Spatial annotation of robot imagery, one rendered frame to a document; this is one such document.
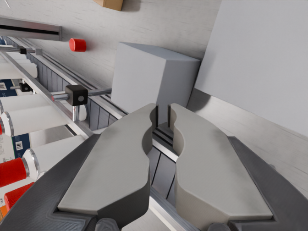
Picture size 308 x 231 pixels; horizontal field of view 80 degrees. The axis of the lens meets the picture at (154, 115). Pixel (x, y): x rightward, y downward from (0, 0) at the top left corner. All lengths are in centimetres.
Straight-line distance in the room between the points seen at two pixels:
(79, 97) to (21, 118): 15
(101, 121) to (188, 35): 26
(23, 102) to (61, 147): 19
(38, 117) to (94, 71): 19
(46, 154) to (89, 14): 36
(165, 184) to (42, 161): 20
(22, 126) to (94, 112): 14
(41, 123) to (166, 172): 28
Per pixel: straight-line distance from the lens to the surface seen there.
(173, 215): 25
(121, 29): 45
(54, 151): 34
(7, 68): 76
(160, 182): 36
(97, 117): 46
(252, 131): 30
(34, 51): 71
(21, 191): 30
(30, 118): 45
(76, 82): 54
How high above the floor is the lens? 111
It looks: 46 degrees down
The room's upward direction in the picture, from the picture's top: 106 degrees counter-clockwise
